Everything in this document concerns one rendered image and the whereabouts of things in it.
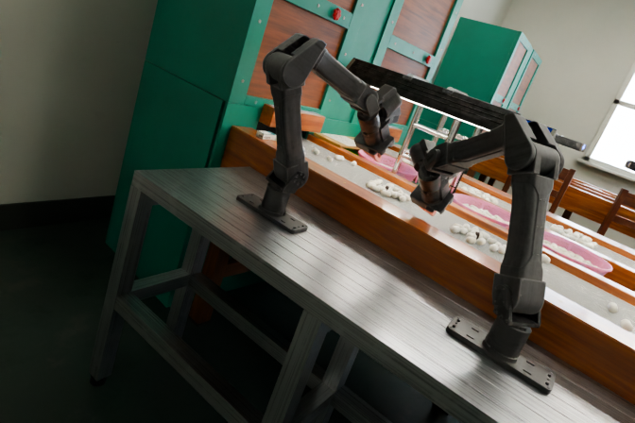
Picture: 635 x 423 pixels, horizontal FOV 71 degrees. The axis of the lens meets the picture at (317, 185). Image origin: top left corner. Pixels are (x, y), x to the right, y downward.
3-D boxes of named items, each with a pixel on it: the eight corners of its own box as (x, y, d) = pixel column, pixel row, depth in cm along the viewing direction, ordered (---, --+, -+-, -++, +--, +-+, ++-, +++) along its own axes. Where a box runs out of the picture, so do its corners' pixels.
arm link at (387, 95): (385, 100, 127) (373, 65, 119) (406, 109, 121) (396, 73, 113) (356, 125, 124) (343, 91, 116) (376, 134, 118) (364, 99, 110)
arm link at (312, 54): (362, 87, 119) (285, 21, 98) (385, 96, 113) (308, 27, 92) (338, 126, 120) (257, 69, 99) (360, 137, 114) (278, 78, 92)
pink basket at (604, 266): (592, 304, 128) (609, 277, 126) (505, 258, 143) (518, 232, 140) (602, 286, 149) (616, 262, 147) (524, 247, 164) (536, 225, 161)
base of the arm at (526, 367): (470, 287, 90) (460, 296, 84) (573, 345, 80) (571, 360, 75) (454, 319, 92) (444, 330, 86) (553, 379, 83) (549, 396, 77)
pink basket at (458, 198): (517, 259, 146) (529, 234, 144) (439, 227, 152) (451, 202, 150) (509, 237, 171) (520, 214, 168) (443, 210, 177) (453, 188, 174)
